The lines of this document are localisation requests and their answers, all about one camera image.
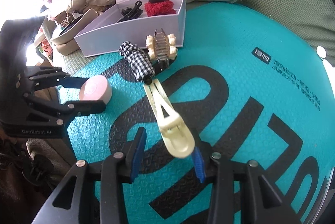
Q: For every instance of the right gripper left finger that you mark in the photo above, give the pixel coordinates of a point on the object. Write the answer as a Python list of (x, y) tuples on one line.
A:
[(93, 192)]

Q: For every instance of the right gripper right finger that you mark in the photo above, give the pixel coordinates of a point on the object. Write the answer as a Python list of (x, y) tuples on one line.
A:
[(260, 199)]

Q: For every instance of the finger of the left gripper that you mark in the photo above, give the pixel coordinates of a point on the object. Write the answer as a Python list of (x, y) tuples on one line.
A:
[(45, 77), (65, 112)]

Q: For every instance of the pink round compact case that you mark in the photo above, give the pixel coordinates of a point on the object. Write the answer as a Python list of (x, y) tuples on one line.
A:
[(96, 88)]

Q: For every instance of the black white gingham scrunchie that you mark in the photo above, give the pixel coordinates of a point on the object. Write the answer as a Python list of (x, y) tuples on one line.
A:
[(139, 62)]

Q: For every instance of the cream plastic hair clip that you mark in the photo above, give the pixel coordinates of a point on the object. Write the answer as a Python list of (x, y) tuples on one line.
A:
[(175, 134)]

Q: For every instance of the flower decorated claw clip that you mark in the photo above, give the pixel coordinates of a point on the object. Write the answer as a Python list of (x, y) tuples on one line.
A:
[(162, 48)]

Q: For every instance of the black claw hair clip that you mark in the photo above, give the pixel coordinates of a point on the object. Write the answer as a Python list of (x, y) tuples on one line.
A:
[(131, 13)]

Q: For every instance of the teal bubble mailer bag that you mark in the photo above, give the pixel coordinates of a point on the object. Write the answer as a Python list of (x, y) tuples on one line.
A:
[(249, 87)]

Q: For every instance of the red fluffy scrunchie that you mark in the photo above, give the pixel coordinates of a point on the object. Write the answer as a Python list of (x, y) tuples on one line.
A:
[(160, 8)]

